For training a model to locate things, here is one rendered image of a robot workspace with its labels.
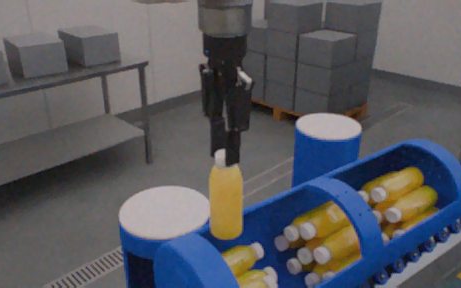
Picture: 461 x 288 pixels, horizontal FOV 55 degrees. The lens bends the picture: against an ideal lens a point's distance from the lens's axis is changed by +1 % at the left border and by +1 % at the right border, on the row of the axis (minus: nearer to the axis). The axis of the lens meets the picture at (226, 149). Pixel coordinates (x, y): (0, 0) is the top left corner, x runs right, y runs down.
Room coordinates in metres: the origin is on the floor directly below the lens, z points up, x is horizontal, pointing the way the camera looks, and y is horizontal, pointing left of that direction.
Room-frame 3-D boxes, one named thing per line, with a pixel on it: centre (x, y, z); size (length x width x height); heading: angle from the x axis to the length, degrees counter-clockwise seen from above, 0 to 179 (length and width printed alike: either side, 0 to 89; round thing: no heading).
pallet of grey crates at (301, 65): (4.65, -0.82, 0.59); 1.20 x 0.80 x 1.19; 44
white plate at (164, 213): (1.13, 0.19, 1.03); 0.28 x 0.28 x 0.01
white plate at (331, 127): (1.79, -0.45, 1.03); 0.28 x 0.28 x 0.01
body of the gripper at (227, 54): (0.74, 0.00, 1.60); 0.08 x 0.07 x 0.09; 37
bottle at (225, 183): (0.74, 0.00, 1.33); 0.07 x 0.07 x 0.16
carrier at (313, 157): (1.79, -0.45, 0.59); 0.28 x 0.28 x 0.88
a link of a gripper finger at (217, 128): (0.76, 0.02, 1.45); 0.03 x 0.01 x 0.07; 127
